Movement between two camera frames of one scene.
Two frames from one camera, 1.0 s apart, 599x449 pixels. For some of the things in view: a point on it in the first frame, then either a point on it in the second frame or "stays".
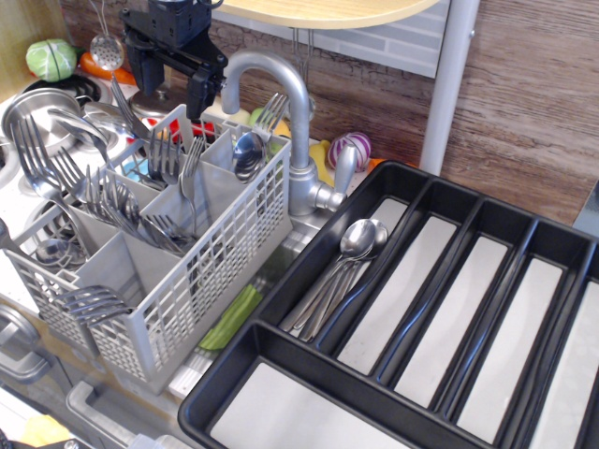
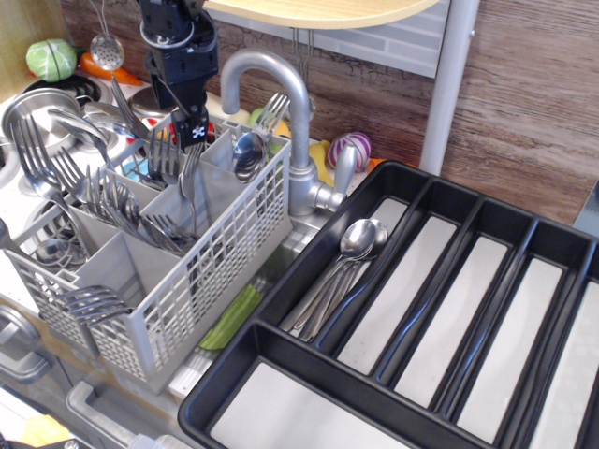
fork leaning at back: (136, 123) stays
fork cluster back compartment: (164, 167) stays
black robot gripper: (176, 28) → (184, 55)
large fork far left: (28, 150) stays
